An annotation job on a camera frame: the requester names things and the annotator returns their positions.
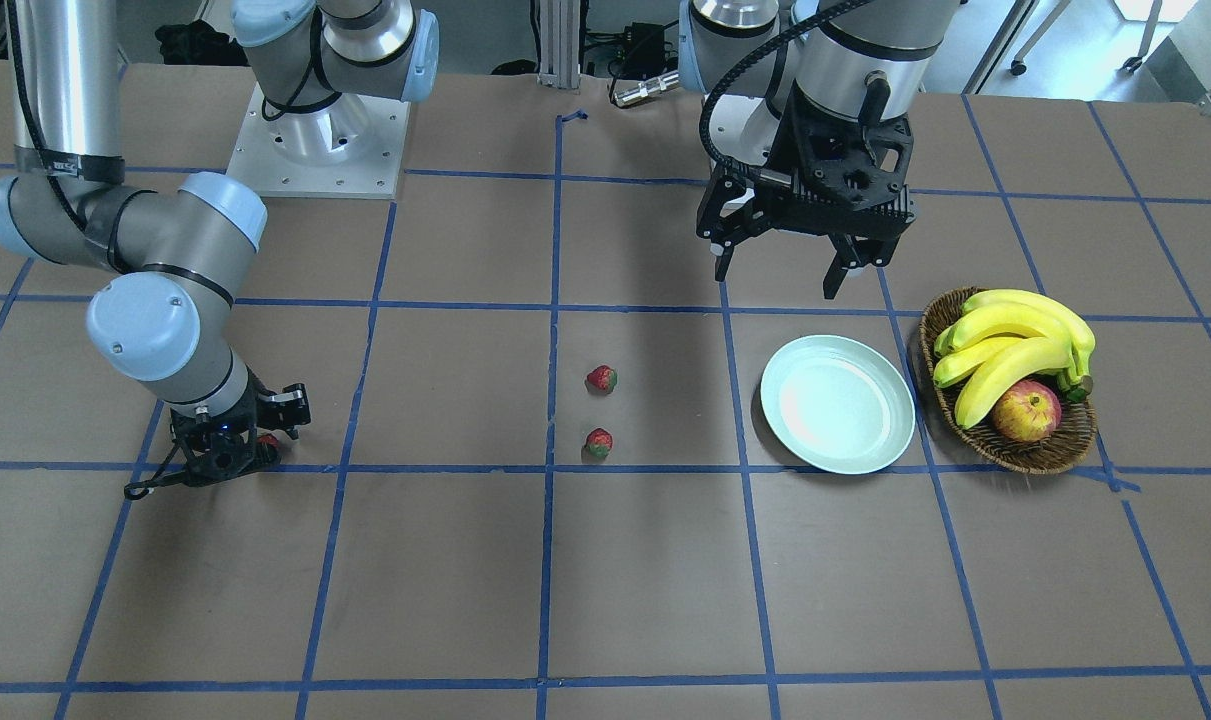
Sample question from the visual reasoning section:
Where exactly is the red strawberry near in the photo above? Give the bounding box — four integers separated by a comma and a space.
582, 427, 614, 460

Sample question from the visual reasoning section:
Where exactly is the aluminium frame post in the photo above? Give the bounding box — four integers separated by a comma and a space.
530, 1, 587, 92

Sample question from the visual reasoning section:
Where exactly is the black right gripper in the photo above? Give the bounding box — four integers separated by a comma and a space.
170, 370, 312, 486

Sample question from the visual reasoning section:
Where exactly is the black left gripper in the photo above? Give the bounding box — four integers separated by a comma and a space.
696, 79, 916, 300

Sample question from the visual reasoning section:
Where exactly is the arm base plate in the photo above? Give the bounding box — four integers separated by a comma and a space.
226, 88, 414, 200

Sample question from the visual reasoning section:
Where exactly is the red strawberry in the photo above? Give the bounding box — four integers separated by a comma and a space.
582, 427, 614, 460
585, 365, 619, 394

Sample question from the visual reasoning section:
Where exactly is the red apple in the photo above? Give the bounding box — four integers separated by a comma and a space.
989, 379, 1063, 443

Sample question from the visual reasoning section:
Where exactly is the woven wicker basket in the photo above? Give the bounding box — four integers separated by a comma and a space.
907, 286, 1098, 476

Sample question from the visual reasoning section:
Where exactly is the light green plate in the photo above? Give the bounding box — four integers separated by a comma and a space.
759, 334, 916, 476

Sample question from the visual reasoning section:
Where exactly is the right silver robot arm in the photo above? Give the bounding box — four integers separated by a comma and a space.
0, 1, 311, 500

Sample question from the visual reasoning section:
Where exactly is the red strawberry far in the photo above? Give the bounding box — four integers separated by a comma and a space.
585, 365, 619, 394

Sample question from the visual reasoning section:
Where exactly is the yellow banana bunch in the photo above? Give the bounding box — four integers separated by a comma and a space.
932, 288, 1097, 430

